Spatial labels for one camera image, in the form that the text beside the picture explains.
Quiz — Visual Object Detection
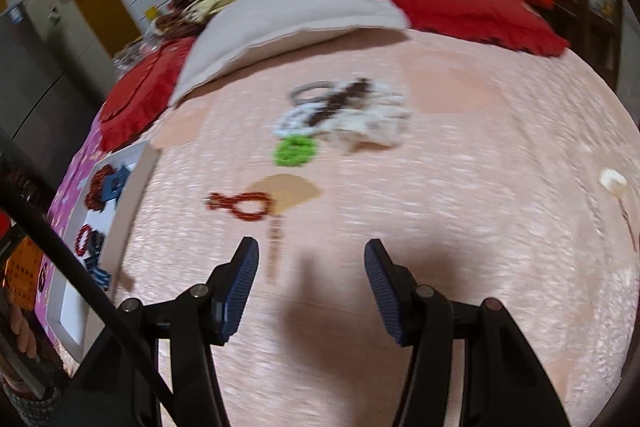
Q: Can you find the person's left forearm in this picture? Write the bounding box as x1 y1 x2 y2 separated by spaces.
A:
0 372 61 427

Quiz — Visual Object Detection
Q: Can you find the orange plastic basket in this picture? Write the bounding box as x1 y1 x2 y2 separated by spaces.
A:
2 237 43 310

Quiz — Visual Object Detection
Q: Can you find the brown hair accessory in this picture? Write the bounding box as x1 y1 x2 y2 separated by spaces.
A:
310 78 373 125

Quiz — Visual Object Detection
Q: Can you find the white bead bracelet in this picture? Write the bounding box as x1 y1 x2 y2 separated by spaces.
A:
272 106 321 138

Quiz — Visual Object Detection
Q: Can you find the navy striped hair bow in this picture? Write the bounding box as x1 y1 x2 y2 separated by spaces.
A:
85 232 113 290

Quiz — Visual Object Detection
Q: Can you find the plain red pillow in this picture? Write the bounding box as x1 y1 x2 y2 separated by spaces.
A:
385 0 571 58

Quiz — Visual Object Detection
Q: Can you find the white cherry-print scrunchie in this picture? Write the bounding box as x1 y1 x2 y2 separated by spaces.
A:
320 94 413 155

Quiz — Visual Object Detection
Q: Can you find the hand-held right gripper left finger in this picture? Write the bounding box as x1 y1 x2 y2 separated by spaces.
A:
117 236 261 427

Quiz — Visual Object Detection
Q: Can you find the orange-red bead bracelet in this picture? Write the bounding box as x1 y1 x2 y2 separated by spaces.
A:
205 191 275 223

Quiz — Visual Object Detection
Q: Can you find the purple floral blanket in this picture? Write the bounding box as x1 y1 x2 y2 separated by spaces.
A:
35 107 108 348

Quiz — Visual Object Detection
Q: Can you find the white flower hairpin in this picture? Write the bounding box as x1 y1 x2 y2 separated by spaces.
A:
598 168 640 253

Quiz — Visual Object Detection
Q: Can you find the person's left hand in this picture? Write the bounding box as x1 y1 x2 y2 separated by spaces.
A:
7 304 39 359

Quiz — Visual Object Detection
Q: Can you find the yellow door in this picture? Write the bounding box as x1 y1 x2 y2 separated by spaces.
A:
75 0 141 58

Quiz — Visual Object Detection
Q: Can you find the black cable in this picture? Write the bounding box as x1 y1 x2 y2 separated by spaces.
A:
0 127 176 427

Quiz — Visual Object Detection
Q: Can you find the white box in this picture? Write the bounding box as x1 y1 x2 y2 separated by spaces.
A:
47 141 161 358

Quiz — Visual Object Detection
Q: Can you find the red ruffled cushion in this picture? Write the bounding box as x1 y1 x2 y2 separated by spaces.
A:
97 38 198 152

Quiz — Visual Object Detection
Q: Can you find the tan fan-shaped ornament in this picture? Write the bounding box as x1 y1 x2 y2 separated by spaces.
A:
247 174 322 285

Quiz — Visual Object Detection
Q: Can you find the green bead bracelet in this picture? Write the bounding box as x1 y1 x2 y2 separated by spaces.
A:
274 134 318 168

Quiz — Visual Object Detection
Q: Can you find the blue hair clip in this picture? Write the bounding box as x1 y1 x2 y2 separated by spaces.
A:
102 167 132 200

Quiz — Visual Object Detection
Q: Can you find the dark red bead bracelet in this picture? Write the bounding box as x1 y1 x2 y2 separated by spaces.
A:
75 224 101 258

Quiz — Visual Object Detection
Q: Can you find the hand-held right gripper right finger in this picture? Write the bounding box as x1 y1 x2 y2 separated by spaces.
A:
364 238 571 427

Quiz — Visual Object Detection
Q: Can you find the red polka-dot scrunchie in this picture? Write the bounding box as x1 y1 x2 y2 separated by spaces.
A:
84 164 118 210

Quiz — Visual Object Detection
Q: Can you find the silver mesh bracelet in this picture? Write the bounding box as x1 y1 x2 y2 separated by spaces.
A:
289 82 341 105

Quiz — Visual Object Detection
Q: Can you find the grey refrigerator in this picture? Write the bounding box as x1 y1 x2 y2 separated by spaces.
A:
0 0 116 148

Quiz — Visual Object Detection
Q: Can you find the clear plastic bag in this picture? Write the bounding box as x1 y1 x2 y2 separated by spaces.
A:
112 34 161 72

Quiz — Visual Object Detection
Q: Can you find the white pillow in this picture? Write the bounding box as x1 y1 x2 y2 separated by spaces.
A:
170 0 412 108

